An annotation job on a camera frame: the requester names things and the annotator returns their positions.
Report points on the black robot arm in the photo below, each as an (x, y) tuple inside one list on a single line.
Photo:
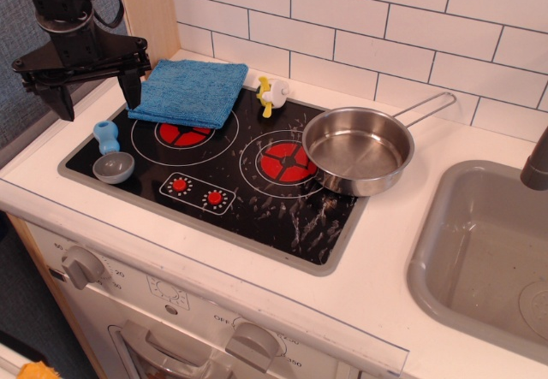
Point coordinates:
[(64, 16)]

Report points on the grey sink basin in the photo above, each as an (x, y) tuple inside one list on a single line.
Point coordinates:
[(480, 263)]

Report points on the blue grey toy scoop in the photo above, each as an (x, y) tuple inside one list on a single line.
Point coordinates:
[(114, 166)]

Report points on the grey faucet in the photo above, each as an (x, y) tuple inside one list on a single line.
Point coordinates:
[(534, 173)]

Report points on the grey timer knob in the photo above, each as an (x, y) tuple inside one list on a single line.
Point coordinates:
[(82, 267)]

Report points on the orange object at corner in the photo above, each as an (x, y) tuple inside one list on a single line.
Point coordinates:
[(37, 370)]

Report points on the grey oven knob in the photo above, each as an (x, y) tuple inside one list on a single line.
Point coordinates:
[(254, 346)]

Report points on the wooden side panel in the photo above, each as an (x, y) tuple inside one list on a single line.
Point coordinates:
[(154, 20)]

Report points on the black toy stove top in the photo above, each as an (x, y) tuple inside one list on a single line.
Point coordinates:
[(249, 183)]

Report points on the blue folded cloth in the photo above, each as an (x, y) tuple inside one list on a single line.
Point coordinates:
[(190, 93)]

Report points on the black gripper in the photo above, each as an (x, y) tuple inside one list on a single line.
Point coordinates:
[(84, 54)]

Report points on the stainless steel pan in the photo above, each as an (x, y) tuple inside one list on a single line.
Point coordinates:
[(363, 152)]

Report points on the white toy oven front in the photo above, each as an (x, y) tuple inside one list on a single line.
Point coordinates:
[(140, 326)]

